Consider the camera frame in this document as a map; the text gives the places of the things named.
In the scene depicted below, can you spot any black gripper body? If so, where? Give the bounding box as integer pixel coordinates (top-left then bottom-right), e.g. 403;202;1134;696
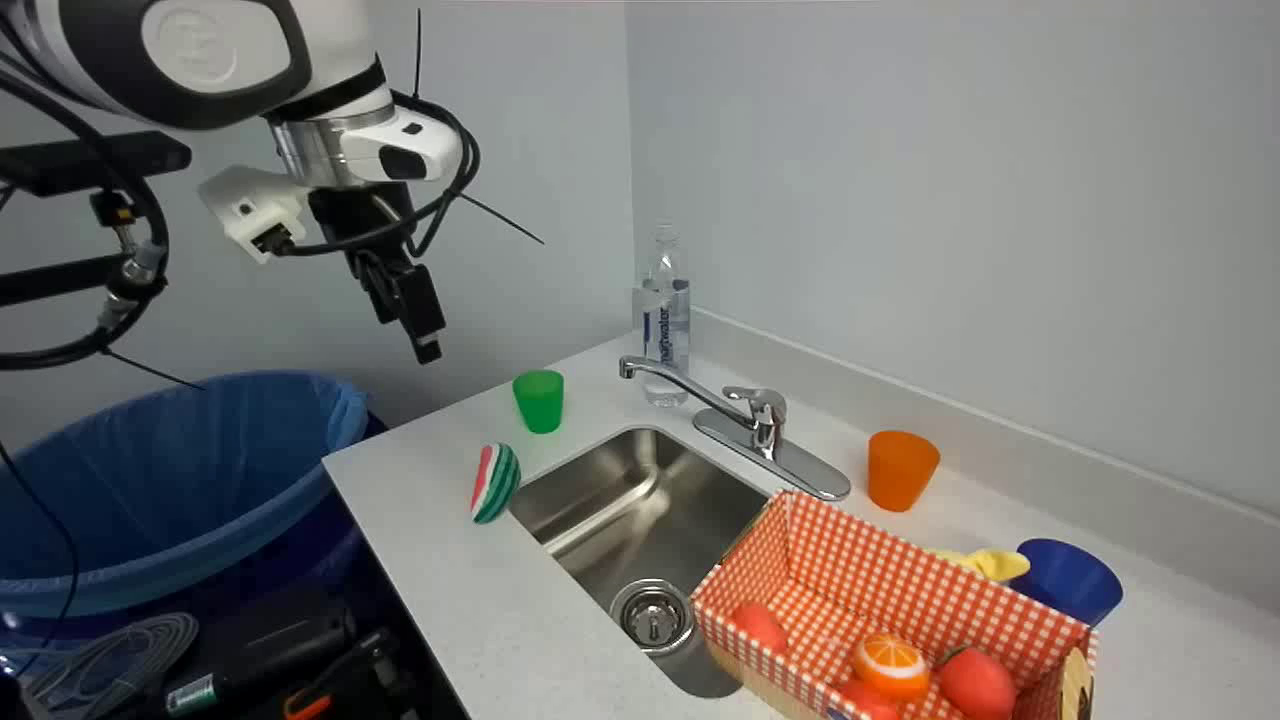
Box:
308;182;421;282

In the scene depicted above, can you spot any watermelon slice plush toy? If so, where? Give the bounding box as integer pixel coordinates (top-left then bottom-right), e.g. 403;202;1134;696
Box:
464;441;528;530

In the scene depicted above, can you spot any stainless steel sink basin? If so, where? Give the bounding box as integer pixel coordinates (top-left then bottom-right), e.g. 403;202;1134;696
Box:
506;419;793;704

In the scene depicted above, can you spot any chrome sink faucet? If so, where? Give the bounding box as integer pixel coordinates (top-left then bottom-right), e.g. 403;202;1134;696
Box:
617;353;858;504

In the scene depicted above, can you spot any small red toy fruit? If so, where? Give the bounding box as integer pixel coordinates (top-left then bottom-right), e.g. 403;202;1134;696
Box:
727;600;793;660

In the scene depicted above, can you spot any orange half toy fruit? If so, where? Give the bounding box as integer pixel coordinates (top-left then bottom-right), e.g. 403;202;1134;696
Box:
854;627;935;709

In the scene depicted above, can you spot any yellow plush toy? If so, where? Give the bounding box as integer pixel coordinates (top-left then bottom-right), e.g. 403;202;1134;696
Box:
935;545;1037;588

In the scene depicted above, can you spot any large red toy fruit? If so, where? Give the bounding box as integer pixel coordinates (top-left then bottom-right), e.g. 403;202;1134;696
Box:
935;646;1021;720

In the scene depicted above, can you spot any green plastic cup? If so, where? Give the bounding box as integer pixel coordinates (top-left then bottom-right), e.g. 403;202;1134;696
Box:
508;370;569;437

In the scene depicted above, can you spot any clear plastic water bottle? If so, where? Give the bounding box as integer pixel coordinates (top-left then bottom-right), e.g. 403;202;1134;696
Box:
631;239;696;410

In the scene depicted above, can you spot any blue lined trash bin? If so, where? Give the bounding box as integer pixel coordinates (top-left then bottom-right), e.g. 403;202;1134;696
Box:
0;370;381;660

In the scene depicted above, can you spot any grey mesh pad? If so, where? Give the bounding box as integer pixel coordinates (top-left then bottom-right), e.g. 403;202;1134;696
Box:
15;609;206;720

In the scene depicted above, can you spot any orange plastic cup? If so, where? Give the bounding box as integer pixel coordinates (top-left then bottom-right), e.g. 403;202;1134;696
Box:
865;428;945;515

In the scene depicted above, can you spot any red checkered basket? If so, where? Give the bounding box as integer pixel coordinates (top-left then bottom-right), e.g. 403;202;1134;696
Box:
690;487;1101;720

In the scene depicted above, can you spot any blue plastic bowl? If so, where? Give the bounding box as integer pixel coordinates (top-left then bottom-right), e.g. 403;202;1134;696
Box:
1013;535;1130;634

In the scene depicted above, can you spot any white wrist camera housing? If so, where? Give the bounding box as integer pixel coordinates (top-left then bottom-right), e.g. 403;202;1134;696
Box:
195;164;333;261

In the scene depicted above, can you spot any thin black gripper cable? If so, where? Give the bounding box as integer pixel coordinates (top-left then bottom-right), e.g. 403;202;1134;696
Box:
273;89;486;261

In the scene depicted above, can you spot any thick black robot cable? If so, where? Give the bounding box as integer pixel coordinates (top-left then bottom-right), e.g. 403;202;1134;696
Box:
0;55;178;378

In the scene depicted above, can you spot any black bar stereo camera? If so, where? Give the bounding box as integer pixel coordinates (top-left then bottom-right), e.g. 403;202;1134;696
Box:
0;128;195;204

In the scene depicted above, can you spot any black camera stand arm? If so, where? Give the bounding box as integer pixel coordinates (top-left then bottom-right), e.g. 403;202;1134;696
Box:
0;183;174;314

